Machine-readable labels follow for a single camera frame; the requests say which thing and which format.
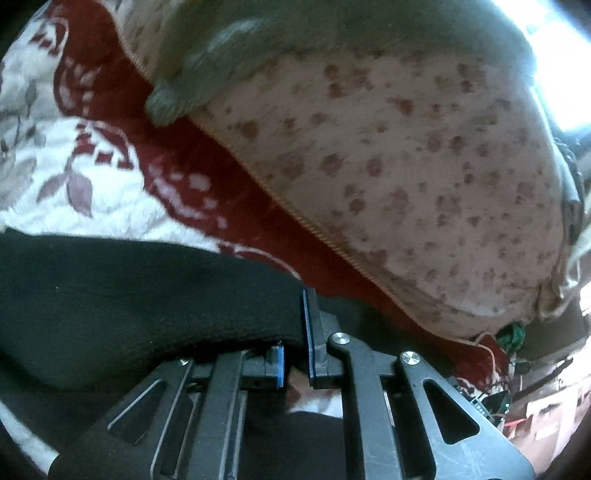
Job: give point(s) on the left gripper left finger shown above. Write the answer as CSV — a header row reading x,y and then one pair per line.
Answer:
x,y
182,421

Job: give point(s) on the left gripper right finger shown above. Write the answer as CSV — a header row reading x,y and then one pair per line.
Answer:
x,y
403,419

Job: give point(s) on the black pants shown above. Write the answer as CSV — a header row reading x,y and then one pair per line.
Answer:
x,y
84,320

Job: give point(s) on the beige spotted pillow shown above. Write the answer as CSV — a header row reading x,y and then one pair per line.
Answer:
x,y
433,172

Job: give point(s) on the floral red white blanket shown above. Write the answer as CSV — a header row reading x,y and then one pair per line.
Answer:
x,y
83,161

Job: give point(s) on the grey garment on pillow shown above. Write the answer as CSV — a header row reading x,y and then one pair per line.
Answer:
x,y
208,45

